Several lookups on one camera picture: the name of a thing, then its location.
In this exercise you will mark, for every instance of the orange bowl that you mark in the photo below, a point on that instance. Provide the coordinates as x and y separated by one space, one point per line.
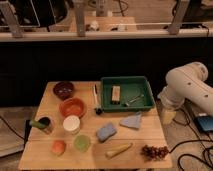
72 106

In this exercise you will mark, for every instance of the white handled brush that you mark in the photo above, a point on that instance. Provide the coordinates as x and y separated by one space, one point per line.
98 109

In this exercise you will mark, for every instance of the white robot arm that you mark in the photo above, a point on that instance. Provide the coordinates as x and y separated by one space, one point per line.
186 82

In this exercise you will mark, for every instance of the green plastic cup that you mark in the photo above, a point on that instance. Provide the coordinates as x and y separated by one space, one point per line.
82 143

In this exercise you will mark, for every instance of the grey blue cloth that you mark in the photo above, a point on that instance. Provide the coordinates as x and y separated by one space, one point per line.
132 121

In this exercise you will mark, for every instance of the white horizontal rail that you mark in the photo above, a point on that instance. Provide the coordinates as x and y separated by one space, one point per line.
144 34

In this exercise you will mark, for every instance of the bunch of dark grapes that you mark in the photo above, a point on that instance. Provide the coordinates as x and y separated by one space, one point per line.
152 153

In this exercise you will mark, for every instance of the green marker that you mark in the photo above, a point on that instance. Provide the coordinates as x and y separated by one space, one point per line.
37 124

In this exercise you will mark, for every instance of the white paper cup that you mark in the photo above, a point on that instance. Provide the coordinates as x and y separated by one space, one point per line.
72 124

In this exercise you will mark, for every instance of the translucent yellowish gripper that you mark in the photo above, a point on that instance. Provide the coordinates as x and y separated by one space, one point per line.
167 115

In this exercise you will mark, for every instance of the dark brown bowl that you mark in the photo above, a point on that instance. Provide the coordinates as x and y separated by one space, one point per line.
63 90

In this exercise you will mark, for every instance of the orange fruit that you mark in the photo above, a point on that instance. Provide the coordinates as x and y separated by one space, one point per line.
58 147

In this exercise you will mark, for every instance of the wooden block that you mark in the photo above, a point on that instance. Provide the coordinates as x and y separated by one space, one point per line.
115 94

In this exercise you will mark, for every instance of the blue device on floor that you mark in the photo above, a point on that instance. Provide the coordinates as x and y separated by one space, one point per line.
204 123

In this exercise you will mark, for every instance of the yellow banana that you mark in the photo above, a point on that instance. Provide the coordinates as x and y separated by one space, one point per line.
117 150

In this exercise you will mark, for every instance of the metal spoon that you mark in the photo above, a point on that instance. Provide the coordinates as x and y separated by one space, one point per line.
128 103

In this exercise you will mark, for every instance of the blue sponge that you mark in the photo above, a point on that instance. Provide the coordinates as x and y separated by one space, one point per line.
105 132

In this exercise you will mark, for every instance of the green plastic tray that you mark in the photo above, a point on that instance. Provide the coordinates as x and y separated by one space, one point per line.
130 87

